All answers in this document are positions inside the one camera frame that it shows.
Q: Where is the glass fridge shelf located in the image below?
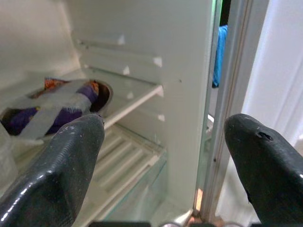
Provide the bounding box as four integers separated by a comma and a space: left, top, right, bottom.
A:
14, 67, 164, 145

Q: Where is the white fridge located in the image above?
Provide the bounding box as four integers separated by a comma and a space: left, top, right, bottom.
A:
0, 0, 222, 227

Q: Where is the purple taped snack can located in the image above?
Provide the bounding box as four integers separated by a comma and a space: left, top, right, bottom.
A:
0, 77, 114, 140

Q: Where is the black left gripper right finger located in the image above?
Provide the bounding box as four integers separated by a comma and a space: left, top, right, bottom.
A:
223, 113, 303, 225

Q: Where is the white fridge door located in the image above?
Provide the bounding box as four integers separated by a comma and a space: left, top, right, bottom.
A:
201, 0, 303, 219

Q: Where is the white crisper drawer cover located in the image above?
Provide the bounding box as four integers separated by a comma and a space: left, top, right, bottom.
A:
71, 124, 166, 227

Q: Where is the blue cloth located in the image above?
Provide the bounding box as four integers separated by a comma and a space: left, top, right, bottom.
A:
212, 25, 228, 88

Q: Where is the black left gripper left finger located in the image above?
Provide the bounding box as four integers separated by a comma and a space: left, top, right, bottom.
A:
0, 114, 106, 227

